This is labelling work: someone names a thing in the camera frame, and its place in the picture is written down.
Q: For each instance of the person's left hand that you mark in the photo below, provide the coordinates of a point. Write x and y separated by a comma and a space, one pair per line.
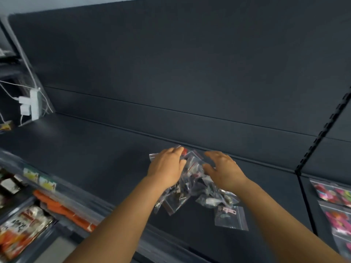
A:
166, 169

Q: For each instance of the red white snack packet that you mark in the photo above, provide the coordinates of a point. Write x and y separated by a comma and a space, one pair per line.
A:
22, 230

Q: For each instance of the grid of arranged button bags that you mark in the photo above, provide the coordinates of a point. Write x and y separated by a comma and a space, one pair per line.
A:
331, 194

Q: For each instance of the clear package with white item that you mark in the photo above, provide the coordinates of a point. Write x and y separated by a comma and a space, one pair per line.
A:
34, 104

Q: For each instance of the person's right hand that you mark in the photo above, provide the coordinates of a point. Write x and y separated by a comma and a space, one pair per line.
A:
226, 175

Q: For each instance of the yellow black small packet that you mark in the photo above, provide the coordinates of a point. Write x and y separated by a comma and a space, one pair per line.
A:
5, 126

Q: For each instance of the pile of transparent button bags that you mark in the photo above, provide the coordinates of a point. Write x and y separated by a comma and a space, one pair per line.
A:
178, 199

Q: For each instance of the brown white snack packet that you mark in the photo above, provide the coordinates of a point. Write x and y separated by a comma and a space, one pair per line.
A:
9, 186

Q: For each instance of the person's right forearm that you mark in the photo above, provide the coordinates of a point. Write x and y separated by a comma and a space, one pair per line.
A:
285, 232

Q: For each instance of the row of orange boxes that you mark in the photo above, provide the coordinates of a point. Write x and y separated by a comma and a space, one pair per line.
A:
63, 210

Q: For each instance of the person's left forearm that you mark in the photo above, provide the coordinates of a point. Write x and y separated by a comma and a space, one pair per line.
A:
118, 232

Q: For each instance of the yellow green price label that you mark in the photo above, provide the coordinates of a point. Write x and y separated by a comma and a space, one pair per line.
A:
30, 174
47, 183

